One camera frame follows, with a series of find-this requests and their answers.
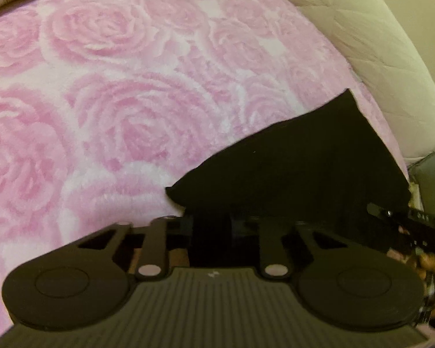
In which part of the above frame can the black garment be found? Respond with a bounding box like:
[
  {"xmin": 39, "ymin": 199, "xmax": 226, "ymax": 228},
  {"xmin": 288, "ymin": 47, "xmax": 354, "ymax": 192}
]
[{"xmin": 166, "ymin": 90, "xmax": 410, "ymax": 267}]

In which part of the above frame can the pink rose blanket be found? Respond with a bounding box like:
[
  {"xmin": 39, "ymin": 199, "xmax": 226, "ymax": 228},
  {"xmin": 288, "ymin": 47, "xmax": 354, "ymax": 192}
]
[{"xmin": 0, "ymin": 0, "xmax": 404, "ymax": 336}]

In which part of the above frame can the cream quilted headboard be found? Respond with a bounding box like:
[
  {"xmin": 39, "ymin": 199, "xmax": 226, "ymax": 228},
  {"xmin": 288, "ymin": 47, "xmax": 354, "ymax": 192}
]
[{"xmin": 289, "ymin": 0, "xmax": 435, "ymax": 164}]

